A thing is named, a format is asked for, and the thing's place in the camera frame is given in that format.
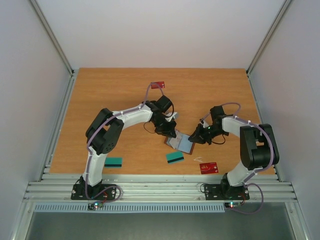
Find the left small circuit board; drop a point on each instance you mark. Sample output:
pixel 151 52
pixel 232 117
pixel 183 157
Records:
pixel 95 206

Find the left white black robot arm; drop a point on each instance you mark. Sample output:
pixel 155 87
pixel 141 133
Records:
pixel 105 130

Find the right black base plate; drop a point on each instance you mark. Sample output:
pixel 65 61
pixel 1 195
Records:
pixel 212 192

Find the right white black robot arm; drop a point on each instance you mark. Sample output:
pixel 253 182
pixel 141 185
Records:
pixel 258 147

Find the teal card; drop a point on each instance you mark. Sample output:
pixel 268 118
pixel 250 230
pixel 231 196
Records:
pixel 174 157
pixel 113 162

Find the left aluminium corner post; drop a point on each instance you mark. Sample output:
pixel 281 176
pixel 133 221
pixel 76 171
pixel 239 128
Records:
pixel 44 22

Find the right small circuit board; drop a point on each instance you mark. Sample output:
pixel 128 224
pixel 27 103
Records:
pixel 232 204

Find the aluminium corner post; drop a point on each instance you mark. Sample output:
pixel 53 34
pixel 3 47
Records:
pixel 44 22
pixel 269 34

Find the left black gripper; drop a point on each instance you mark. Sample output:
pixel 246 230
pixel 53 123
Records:
pixel 167 132

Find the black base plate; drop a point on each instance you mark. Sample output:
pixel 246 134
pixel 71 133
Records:
pixel 212 192
pixel 105 191

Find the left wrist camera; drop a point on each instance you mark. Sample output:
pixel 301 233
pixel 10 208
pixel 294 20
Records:
pixel 171 116

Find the small circuit board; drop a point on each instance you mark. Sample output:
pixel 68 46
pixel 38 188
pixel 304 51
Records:
pixel 232 204
pixel 95 206

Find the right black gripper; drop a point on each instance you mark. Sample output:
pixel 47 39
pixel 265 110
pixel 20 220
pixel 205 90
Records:
pixel 203 132

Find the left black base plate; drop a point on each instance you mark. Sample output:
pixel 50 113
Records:
pixel 105 191

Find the red card far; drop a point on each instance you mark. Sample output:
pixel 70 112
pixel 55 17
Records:
pixel 158 85

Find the grey slotted cable duct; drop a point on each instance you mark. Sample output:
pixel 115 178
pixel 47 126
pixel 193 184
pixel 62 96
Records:
pixel 131 208

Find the red VIP card near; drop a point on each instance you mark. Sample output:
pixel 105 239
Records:
pixel 208 168

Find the brown leather card holder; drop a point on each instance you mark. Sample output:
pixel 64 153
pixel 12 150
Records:
pixel 184 145

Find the white card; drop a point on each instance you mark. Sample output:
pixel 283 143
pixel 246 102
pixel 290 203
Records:
pixel 178 136

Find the right aluminium corner post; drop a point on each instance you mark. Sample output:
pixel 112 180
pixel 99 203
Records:
pixel 269 34

